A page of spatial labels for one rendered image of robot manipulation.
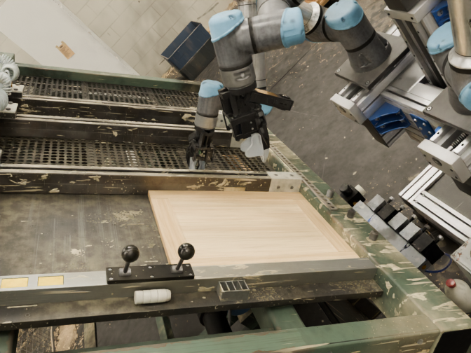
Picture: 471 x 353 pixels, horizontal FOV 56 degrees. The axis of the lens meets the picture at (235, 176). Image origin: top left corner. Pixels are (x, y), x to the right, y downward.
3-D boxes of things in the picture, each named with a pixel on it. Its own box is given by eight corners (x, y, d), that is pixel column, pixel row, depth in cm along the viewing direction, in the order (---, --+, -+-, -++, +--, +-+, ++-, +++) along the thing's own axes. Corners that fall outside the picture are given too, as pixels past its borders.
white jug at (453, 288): (485, 302, 186) (468, 281, 176) (467, 318, 187) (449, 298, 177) (467, 287, 194) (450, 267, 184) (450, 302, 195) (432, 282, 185)
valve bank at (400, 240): (476, 270, 139) (447, 232, 126) (441, 300, 140) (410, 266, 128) (382, 195, 181) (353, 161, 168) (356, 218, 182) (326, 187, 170)
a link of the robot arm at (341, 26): (361, 50, 149) (340, 19, 142) (333, 50, 160) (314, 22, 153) (380, 23, 151) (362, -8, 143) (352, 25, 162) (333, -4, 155)
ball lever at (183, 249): (183, 279, 105) (198, 255, 95) (168, 279, 104) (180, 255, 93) (182, 264, 107) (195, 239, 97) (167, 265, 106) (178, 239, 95)
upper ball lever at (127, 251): (132, 281, 101) (141, 258, 90) (115, 283, 99) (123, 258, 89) (132, 266, 103) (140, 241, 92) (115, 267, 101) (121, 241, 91)
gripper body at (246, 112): (227, 132, 108) (214, 86, 101) (259, 120, 109) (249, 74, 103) (237, 143, 101) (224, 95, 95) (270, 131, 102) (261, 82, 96)
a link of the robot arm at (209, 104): (230, 86, 144) (207, 85, 139) (224, 118, 148) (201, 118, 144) (219, 79, 150) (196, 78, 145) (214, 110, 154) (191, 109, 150)
